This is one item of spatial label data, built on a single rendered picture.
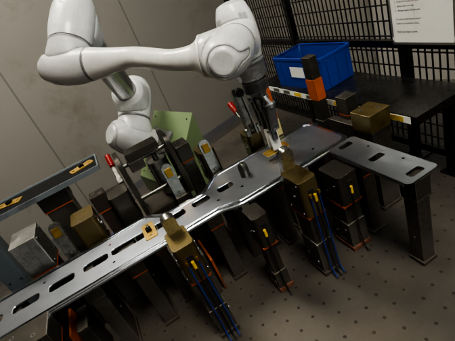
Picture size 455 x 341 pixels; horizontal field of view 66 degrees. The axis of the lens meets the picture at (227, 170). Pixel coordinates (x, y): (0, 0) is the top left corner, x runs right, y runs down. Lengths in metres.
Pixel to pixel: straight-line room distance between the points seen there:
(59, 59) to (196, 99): 2.91
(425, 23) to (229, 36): 0.68
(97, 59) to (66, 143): 2.38
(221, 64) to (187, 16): 3.24
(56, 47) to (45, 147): 2.28
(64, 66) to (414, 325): 1.18
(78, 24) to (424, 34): 1.07
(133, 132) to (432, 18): 1.22
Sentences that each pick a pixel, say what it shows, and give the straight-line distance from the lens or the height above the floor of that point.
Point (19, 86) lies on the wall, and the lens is 3.39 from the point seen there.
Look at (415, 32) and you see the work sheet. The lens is 1.32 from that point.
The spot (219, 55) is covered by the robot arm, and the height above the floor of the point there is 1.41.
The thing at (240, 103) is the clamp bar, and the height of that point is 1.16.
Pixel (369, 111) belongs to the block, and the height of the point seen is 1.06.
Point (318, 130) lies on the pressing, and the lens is 1.23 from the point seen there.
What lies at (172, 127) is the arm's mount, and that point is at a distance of 1.77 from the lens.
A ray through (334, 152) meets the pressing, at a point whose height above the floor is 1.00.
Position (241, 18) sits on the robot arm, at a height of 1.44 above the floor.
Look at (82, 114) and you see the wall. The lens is 3.49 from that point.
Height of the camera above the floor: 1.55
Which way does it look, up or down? 28 degrees down
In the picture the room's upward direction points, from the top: 23 degrees counter-clockwise
